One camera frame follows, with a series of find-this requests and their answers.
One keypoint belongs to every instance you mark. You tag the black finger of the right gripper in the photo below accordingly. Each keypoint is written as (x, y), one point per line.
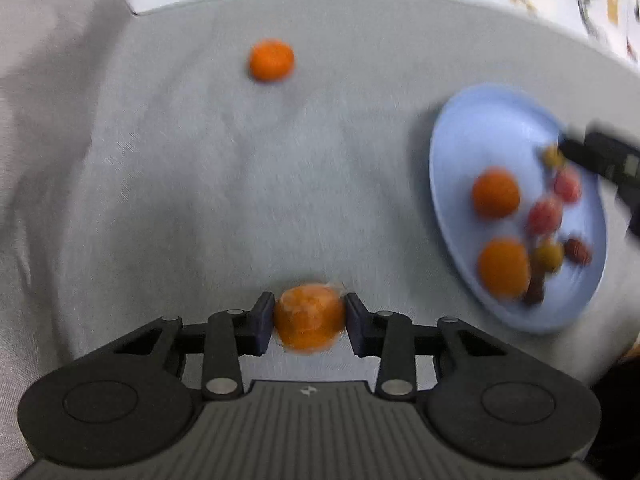
(631, 198)
(607, 156)

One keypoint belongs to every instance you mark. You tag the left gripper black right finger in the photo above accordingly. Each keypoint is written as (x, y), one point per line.
(395, 340)

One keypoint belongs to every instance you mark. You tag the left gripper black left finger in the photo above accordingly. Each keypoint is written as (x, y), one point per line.
(223, 339)

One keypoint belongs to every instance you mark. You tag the yellow round fruit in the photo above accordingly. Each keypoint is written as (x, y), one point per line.
(547, 257)
(552, 158)

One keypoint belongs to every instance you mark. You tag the dark red jujube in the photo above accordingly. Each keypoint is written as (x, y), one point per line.
(535, 293)
(577, 251)

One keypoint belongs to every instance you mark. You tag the orange tangerine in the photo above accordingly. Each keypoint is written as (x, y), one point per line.
(271, 60)
(309, 318)
(503, 268)
(496, 194)

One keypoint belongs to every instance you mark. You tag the red candy fruit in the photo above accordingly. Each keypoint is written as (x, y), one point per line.
(545, 216)

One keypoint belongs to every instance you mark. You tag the grey printed sofa cover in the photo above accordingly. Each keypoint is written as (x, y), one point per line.
(144, 172)

